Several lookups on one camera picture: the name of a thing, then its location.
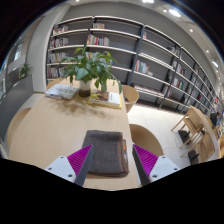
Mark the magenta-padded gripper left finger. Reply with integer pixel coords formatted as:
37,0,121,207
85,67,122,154
44,144,94,187

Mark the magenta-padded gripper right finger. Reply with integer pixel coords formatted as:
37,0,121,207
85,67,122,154
131,143,181,187

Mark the zigzag-patterned brown towel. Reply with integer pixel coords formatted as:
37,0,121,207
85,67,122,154
81,129,130,178

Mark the round-backed wooden chair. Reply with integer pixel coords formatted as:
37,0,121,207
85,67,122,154
121,84,140,114
45,77,64,90
129,123,165,158

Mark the yellow-covered book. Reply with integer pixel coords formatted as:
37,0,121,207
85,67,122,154
86,89,123,110

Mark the white open magazine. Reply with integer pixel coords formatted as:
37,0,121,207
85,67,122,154
44,83,80,101

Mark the green potted plant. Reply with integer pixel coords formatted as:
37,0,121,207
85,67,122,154
59,44,123,98

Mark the small green plant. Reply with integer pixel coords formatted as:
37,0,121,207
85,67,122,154
18,63,33,79

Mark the grey bookshelf unit with books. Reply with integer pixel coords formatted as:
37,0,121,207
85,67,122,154
45,15,224,114

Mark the group of ceiling lights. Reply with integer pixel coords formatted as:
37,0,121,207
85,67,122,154
141,0,220,68

